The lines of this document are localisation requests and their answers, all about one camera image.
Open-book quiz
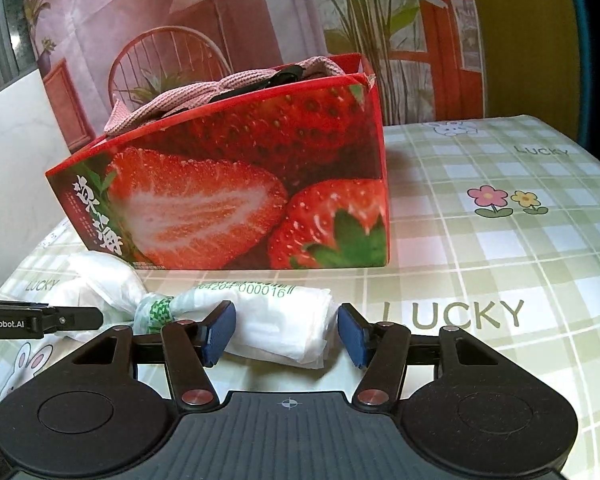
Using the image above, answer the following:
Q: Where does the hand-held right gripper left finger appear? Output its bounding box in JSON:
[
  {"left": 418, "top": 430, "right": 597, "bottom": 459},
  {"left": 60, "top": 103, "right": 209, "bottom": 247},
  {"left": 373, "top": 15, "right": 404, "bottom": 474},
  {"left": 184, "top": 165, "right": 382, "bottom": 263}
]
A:
[{"left": 71, "top": 300, "right": 239, "bottom": 409}]

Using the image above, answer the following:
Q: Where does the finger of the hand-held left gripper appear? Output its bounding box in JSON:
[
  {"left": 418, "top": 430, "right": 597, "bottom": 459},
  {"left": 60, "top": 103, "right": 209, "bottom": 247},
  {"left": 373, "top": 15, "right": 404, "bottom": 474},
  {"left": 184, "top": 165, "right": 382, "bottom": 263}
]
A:
[{"left": 40, "top": 307, "right": 104, "bottom": 333}]

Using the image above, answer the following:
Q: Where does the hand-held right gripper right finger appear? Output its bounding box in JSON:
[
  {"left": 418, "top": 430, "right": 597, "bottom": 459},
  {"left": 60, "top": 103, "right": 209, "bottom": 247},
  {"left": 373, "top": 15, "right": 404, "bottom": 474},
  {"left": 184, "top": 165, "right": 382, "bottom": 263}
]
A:
[{"left": 336, "top": 302, "right": 502, "bottom": 410}]

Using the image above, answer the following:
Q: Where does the white plastic bag bundle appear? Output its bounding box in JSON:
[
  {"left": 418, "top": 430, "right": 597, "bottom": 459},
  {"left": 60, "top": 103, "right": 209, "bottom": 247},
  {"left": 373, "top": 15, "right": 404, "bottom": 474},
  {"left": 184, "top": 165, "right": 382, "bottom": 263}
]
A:
[{"left": 65, "top": 254, "right": 333, "bottom": 370}]

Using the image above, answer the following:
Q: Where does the red strawberry print box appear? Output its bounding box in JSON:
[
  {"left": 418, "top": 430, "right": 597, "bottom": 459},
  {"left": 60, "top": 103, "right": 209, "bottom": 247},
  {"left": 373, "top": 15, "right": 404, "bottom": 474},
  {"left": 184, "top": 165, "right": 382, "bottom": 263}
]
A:
[{"left": 45, "top": 52, "right": 391, "bottom": 271}]

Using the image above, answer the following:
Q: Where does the pink woven strap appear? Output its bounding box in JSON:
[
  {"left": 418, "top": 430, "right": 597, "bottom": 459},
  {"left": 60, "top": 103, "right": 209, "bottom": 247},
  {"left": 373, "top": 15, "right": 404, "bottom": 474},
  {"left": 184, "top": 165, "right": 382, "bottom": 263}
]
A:
[{"left": 104, "top": 57, "right": 346, "bottom": 137}]

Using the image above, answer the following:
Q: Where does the black sleep mask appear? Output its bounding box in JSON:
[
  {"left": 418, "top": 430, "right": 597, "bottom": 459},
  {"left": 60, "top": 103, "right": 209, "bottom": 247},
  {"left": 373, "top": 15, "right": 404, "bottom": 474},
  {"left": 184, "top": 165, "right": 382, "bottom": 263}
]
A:
[{"left": 215, "top": 64, "right": 306, "bottom": 106}]

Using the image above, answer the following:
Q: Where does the green checked tablecloth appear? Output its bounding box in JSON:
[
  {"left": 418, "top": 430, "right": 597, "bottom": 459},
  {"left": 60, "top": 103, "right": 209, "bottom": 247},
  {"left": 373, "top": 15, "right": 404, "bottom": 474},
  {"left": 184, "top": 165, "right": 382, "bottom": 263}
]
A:
[{"left": 0, "top": 115, "right": 600, "bottom": 466}]

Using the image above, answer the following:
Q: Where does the printed room scene backdrop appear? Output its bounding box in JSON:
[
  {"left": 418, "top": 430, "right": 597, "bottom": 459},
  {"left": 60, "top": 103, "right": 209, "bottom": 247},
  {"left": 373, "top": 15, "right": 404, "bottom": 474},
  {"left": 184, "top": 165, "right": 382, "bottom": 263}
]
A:
[{"left": 20, "top": 0, "right": 486, "bottom": 156}]

